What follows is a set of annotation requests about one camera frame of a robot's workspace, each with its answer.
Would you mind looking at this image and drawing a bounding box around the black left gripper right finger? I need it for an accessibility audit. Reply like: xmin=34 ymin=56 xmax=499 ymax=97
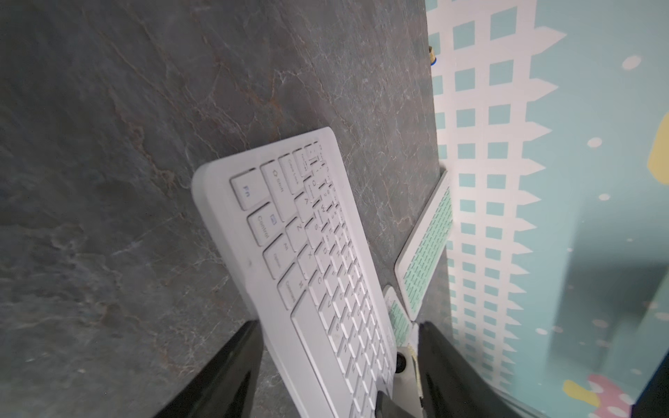
xmin=417 ymin=322 xmax=519 ymax=418

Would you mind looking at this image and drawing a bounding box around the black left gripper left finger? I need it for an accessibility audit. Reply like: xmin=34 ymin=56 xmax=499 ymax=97
xmin=156 ymin=320 xmax=264 ymax=417

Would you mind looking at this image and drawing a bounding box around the white key white keyboard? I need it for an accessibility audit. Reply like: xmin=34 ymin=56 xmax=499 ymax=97
xmin=192 ymin=127 xmax=397 ymax=417

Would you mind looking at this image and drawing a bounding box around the near green key keyboard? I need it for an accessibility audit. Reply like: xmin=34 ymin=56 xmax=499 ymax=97
xmin=383 ymin=285 xmax=418 ymax=353

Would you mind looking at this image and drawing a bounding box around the green key keyboard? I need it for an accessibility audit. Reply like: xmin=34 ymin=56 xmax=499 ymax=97
xmin=383 ymin=285 xmax=418 ymax=353
xmin=395 ymin=172 xmax=454 ymax=320

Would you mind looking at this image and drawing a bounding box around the far green key keyboard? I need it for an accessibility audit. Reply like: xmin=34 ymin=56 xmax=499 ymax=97
xmin=395 ymin=172 xmax=454 ymax=320

